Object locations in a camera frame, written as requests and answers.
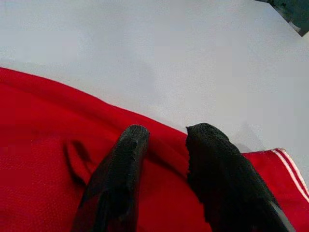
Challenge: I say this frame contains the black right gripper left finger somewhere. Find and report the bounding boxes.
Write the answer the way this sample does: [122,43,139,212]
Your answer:
[72,124,150,232]

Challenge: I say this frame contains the red shirt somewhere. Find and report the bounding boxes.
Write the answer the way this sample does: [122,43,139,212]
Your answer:
[0,67,309,232]

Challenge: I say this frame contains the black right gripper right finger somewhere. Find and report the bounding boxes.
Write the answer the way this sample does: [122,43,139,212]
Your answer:
[185,122,296,232]

